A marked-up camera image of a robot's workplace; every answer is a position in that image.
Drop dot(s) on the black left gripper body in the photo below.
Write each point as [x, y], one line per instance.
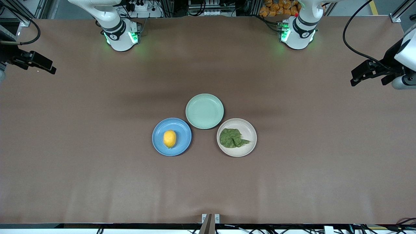
[388, 61]

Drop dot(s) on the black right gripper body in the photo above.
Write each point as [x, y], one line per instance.
[7, 54]

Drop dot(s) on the green lettuce leaf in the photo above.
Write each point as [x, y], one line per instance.
[230, 138]

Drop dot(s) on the yellow lemon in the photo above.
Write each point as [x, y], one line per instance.
[169, 138]

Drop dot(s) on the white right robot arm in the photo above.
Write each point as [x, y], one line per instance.
[113, 29]

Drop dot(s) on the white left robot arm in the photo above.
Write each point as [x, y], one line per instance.
[299, 32]

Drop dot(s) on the bag of oranges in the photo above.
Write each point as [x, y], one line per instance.
[279, 8]

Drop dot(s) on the white power strip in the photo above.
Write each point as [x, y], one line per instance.
[143, 6]

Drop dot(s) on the beige round plate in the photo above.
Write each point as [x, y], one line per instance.
[236, 125]

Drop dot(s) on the mint green round plate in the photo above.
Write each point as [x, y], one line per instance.
[204, 111]

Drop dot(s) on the blue round plate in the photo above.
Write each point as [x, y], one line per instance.
[182, 143]

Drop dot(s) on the aluminium frame profile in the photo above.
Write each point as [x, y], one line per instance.
[401, 13]
[19, 13]

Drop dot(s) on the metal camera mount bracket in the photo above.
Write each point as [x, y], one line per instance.
[210, 224]

